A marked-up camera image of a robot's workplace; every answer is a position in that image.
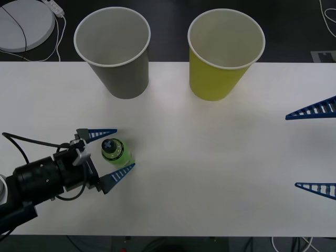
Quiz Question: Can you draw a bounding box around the white cable under table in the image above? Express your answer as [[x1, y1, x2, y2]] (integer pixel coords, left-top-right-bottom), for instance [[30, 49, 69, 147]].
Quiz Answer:
[[271, 236, 319, 252]]

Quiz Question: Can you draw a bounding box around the green plastic bottle black cap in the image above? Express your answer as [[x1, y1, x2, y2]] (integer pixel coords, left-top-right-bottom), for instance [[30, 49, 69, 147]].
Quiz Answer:
[[101, 138, 135, 169]]

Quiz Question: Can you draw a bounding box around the white power strip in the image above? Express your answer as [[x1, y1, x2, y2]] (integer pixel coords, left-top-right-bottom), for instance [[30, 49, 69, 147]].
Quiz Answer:
[[43, 0, 65, 17]]

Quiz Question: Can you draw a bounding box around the grey floor plate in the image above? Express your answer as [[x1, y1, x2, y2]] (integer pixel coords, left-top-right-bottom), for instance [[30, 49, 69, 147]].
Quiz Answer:
[[311, 50, 336, 63]]

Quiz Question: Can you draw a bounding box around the thin white looped cable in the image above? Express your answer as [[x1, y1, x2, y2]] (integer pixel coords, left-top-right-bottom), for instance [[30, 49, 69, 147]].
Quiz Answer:
[[319, 0, 336, 43]]

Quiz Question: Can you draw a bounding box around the white power strip cable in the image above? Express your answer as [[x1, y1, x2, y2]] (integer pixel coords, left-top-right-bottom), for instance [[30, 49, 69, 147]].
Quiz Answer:
[[0, 14, 67, 62]]

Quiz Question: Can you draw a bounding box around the grey plastic waste bin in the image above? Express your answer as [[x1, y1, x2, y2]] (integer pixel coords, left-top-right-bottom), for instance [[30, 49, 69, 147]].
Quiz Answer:
[[73, 7, 151, 100]]

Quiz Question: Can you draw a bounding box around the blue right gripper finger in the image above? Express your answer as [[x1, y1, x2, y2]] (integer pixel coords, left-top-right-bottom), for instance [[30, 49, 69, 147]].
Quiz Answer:
[[285, 96, 336, 121], [294, 182, 336, 201]]

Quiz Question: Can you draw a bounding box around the yellow-green plastic waste bin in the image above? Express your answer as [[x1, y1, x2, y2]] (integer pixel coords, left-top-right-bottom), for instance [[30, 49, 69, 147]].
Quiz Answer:
[[187, 7, 266, 102]]

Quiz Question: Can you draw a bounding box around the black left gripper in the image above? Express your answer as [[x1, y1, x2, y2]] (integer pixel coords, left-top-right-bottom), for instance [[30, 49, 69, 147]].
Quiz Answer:
[[59, 128, 136, 195]]

